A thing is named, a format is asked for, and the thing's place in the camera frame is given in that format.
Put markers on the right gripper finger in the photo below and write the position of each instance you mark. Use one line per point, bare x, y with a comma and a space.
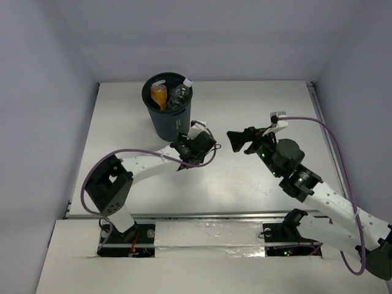
239, 137
245, 147

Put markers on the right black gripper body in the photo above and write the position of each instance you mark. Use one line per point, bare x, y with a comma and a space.
266, 146

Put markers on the clear ribbed unlabelled bottle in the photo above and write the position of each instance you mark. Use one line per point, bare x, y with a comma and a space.
179, 94

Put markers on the orange juice bottle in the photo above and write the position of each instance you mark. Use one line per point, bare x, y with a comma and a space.
159, 95

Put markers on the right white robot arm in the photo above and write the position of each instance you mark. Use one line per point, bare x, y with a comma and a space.
353, 231

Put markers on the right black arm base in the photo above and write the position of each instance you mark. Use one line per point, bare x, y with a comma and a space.
283, 239

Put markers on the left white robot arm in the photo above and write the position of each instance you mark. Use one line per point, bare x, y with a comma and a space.
106, 187

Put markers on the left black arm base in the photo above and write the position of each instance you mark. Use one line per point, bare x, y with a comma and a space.
139, 244

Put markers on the dark grey plastic bin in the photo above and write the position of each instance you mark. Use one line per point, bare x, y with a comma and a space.
169, 122

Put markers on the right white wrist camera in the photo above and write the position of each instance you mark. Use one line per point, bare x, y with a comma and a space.
278, 122

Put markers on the aluminium table right rail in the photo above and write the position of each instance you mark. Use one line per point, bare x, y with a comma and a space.
331, 144

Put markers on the aluminium table rail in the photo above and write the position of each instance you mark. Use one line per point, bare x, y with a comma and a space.
274, 214
331, 144

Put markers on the aluminium table front rail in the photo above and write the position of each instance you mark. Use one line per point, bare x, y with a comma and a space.
274, 214

